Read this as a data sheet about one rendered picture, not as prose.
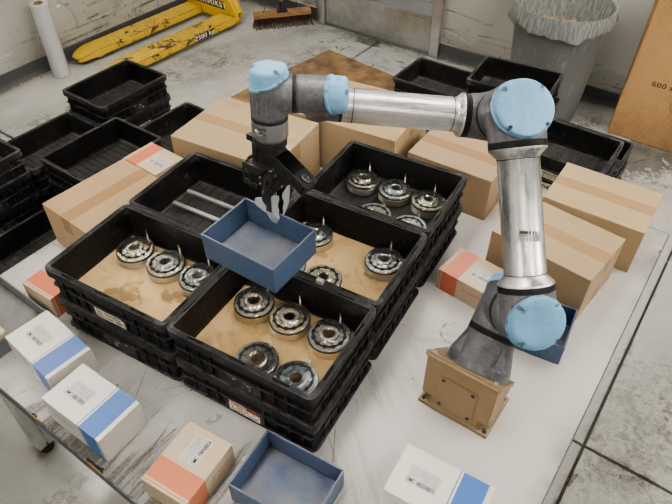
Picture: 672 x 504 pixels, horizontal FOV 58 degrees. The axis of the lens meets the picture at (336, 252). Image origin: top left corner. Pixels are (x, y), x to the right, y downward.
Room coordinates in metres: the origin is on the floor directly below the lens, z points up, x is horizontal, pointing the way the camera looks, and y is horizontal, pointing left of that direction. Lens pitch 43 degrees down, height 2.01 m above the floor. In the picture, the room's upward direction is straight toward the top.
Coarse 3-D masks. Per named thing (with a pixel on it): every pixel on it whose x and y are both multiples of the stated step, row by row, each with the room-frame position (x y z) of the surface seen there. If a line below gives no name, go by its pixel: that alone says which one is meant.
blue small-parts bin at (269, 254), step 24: (240, 216) 1.09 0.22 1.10; (264, 216) 1.08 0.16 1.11; (216, 240) 1.02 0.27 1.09; (240, 240) 1.04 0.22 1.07; (264, 240) 1.04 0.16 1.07; (288, 240) 1.04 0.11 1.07; (312, 240) 0.99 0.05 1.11; (240, 264) 0.93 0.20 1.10; (264, 264) 0.96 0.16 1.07; (288, 264) 0.92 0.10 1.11
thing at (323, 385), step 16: (224, 272) 1.08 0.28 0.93; (208, 288) 1.02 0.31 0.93; (320, 288) 1.02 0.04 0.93; (192, 304) 0.97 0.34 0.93; (368, 304) 0.97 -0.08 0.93; (176, 320) 0.92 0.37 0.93; (368, 320) 0.92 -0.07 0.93; (176, 336) 0.88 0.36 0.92; (352, 336) 0.87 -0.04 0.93; (208, 352) 0.83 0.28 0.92; (224, 352) 0.83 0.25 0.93; (240, 368) 0.79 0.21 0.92; (256, 368) 0.79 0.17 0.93; (336, 368) 0.79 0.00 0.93; (272, 384) 0.75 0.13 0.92; (288, 384) 0.75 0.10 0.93; (320, 384) 0.75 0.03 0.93; (304, 400) 0.71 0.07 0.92
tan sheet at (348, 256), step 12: (336, 240) 1.31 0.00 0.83; (348, 240) 1.31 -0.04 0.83; (324, 252) 1.26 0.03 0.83; (336, 252) 1.26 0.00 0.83; (348, 252) 1.26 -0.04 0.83; (360, 252) 1.26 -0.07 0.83; (312, 264) 1.21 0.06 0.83; (336, 264) 1.21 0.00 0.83; (348, 264) 1.21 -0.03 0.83; (360, 264) 1.21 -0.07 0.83; (348, 276) 1.16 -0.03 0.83; (360, 276) 1.16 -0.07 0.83; (348, 288) 1.12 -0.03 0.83; (360, 288) 1.12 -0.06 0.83; (372, 288) 1.12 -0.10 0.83; (384, 288) 1.12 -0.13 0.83
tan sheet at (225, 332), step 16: (224, 320) 1.01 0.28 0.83; (208, 336) 0.95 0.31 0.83; (224, 336) 0.95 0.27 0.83; (240, 336) 0.95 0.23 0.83; (256, 336) 0.95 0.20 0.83; (272, 336) 0.95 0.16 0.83; (304, 336) 0.95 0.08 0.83; (288, 352) 0.91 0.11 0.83; (304, 352) 0.91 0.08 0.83; (320, 368) 0.86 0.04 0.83
